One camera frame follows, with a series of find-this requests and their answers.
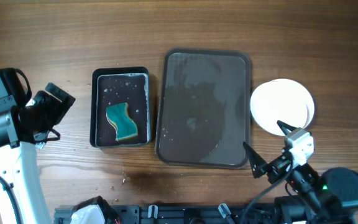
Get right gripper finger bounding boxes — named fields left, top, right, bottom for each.
left=277, top=120, right=296, bottom=136
left=243, top=142, right=268, bottom=179

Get white plate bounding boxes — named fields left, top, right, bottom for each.
left=250, top=78, right=315, bottom=136

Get green yellow sponge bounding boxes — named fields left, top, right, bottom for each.
left=106, top=103, right=138, bottom=141

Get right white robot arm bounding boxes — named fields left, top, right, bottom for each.
left=241, top=120, right=358, bottom=223

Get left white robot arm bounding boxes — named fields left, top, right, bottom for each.
left=0, top=83, right=75, bottom=223

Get small black water tray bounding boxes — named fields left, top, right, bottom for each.
left=89, top=67, right=151, bottom=148

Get large dark serving tray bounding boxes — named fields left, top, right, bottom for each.
left=155, top=48, right=252, bottom=169

